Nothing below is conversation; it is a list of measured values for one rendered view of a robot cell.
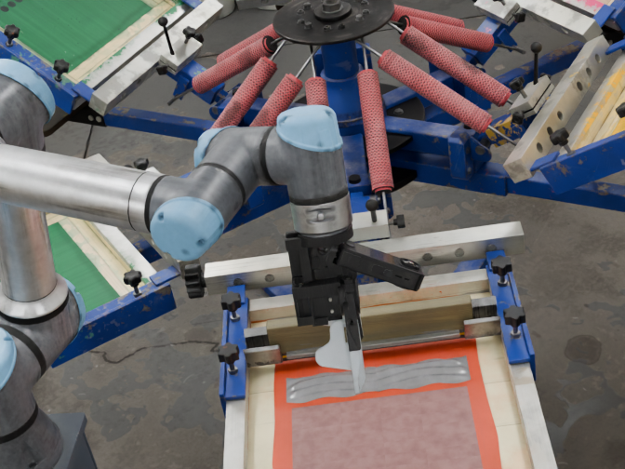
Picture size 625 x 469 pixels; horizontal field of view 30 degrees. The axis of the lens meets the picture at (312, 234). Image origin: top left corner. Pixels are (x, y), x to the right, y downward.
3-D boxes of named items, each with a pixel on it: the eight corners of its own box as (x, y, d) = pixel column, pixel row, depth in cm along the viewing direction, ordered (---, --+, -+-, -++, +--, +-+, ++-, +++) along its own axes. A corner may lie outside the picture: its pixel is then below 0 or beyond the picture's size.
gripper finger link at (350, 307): (349, 356, 149) (340, 291, 151) (363, 355, 148) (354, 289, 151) (346, 349, 144) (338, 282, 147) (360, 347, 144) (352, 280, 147)
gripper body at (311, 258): (300, 309, 155) (285, 224, 152) (364, 301, 155) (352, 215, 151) (299, 332, 148) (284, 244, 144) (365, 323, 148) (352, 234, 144)
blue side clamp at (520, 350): (536, 381, 224) (535, 354, 220) (510, 384, 224) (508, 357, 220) (511, 284, 248) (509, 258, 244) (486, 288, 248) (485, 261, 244)
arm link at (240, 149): (170, 161, 145) (246, 160, 140) (211, 114, 153) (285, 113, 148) (191, 213, 149) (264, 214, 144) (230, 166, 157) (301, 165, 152)
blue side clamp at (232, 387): (250, 417, 227) (244, 391, 223) (225, 420, 228) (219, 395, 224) (253, 318, 252) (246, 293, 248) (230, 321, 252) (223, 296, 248)
